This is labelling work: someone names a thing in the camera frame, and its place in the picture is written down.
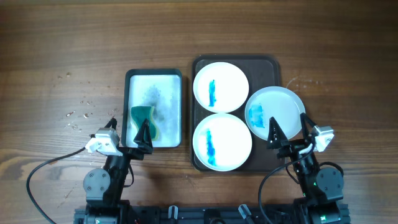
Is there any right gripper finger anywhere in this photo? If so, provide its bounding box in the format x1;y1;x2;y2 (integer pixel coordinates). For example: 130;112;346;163
300;113;316;141
267;117;289;149

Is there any green and yellow sponge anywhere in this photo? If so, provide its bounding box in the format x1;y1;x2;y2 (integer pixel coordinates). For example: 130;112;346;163
131;106;159;141

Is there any pale grey plate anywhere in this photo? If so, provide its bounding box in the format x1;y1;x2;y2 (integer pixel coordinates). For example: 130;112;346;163
244;86;305;140

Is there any white plate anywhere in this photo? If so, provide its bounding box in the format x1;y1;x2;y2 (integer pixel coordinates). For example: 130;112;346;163
193;62;249;113
192;113;252;172

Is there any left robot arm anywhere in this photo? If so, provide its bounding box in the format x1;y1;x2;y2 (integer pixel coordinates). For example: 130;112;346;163
74;118;154;223

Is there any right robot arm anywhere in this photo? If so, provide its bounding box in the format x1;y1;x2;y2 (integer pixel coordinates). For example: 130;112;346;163
258;113;351;223

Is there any black tray with white water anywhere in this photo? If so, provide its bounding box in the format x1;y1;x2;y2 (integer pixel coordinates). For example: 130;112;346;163
121;68;182;148

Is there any dark brown serving tray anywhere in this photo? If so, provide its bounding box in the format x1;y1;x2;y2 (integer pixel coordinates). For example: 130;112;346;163
190;55;285;172

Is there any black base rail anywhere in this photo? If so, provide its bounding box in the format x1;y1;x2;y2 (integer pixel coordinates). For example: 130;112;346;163
73;204;351;224

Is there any left black cable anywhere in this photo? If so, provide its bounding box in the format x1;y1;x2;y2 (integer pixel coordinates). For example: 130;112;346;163
25;146;88;224

